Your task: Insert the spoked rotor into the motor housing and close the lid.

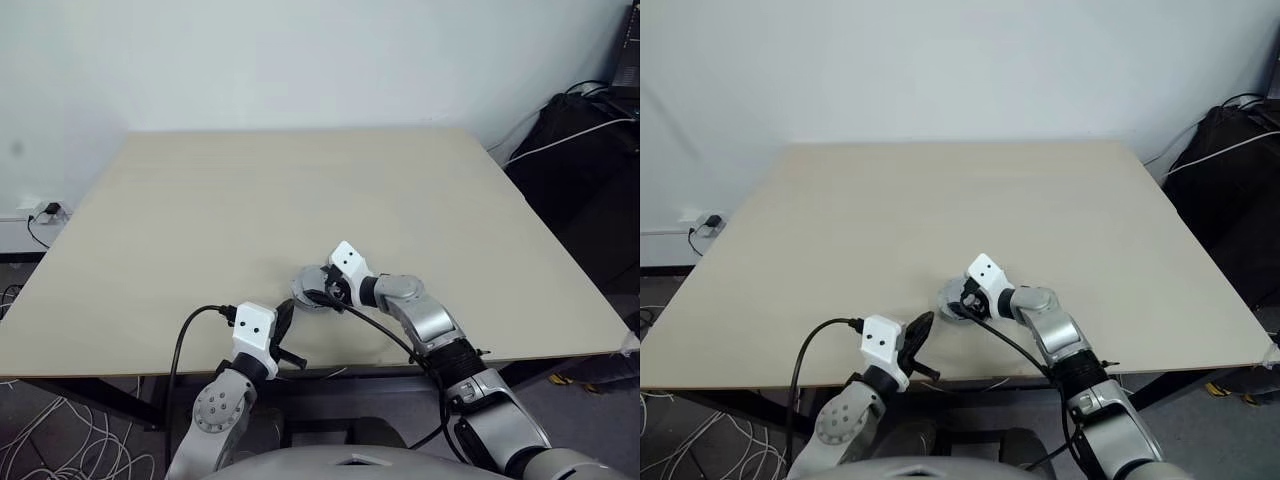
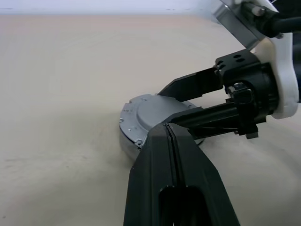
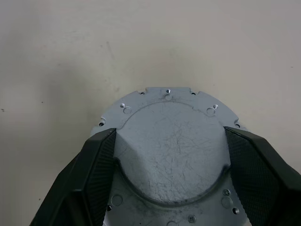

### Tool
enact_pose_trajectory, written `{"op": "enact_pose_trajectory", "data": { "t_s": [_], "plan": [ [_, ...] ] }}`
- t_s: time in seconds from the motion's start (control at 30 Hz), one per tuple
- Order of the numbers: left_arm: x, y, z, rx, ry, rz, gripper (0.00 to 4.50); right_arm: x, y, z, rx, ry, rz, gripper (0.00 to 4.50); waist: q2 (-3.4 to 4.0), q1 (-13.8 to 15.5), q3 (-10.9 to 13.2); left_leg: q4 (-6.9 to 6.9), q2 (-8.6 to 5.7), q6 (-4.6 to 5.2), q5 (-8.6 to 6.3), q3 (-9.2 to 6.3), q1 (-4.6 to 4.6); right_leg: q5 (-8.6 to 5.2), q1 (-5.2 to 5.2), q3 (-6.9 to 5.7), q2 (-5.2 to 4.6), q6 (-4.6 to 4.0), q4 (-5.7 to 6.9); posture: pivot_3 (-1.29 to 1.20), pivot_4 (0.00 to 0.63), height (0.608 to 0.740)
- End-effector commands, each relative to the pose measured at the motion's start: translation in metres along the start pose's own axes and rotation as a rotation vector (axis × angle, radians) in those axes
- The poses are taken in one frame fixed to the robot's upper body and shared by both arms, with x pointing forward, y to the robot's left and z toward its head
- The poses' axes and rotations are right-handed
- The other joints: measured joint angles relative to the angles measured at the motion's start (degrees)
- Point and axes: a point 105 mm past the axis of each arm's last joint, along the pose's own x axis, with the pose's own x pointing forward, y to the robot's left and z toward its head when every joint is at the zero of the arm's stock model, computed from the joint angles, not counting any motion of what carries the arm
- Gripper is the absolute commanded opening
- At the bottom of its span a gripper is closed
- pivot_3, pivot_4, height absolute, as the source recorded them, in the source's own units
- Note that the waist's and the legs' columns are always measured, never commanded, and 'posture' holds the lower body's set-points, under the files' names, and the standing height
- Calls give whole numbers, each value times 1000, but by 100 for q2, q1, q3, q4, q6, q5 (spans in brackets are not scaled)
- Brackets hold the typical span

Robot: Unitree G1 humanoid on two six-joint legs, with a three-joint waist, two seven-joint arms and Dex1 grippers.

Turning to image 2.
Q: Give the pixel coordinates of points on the grey finned motor cover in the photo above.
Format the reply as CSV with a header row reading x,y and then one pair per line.
x,y
145,117

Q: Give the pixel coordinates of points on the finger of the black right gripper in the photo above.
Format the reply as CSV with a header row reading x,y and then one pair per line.
x,y
195,82
211,117

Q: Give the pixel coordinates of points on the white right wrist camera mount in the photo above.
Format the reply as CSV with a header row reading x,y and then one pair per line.
x,y
284,70

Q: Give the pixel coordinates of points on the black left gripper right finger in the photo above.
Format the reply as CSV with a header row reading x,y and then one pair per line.
x,y
197,169

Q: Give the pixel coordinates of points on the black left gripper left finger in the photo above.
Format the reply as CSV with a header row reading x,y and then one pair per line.
x,y
148,169

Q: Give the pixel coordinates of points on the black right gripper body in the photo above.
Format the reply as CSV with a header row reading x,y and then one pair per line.
x,y
256,77

